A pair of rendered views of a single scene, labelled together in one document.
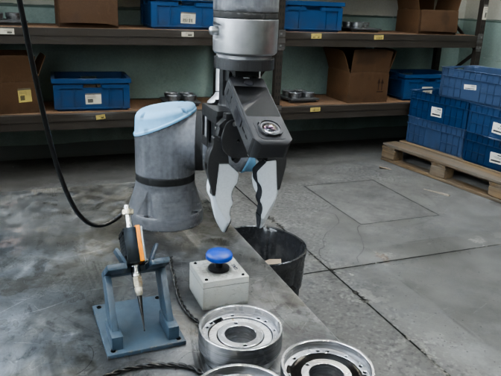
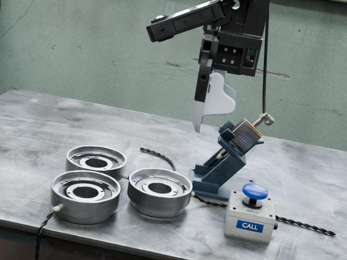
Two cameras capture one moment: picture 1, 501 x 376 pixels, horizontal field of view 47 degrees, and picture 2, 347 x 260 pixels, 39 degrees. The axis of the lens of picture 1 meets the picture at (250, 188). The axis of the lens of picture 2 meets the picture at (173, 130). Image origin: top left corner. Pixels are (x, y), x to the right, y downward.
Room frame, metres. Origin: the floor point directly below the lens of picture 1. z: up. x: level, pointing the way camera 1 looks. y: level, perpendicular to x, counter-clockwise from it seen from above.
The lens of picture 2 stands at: (0.96, -0.63, 1.19)
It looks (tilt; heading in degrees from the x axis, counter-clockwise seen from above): 20 degrees down; 117
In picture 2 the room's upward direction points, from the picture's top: 9 degrees clockwise
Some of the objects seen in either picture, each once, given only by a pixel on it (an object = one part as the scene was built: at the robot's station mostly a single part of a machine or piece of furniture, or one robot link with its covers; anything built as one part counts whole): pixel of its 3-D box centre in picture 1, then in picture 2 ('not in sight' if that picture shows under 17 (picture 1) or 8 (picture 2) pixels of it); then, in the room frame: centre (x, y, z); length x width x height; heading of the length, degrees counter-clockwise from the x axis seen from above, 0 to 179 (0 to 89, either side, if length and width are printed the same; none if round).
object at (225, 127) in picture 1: (240, 107); (231, 30); (0.69, 0.02, 1.10); 0.09 x 0.08 x 0.12; 22
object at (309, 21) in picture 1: (302, 16); not in sight; (4.67, -0.35, 1.11); 0.52 x 0.38 x 0.22; 112
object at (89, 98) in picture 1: (90, 90); not in sight; (4.05, 1.16, 0.56); 0.52 x 0.38 x 0.22; 109
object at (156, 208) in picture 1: (165, 194); not in sight; (1.08, 0.17, 0.85); 0.15 x 0.15 x 0.10
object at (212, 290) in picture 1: (217, 279); (253, 215); (0.78, 0.04, 0.82); 0.08 x 0.07 x 0.05; 22
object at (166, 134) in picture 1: (168, 137); not in sight; (1.08, 0.16, 0.97); 0.13 x 0.12 x 0.14; 93
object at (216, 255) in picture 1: (218, 265); (252, 200); (0.77, 0.04, 0.85); 0.04 x 0.04 x 0.05
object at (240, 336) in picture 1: (240, 339); (159, 192); (0.63, 0.00, 0.82); 0.10 x 0.10 x 0.04
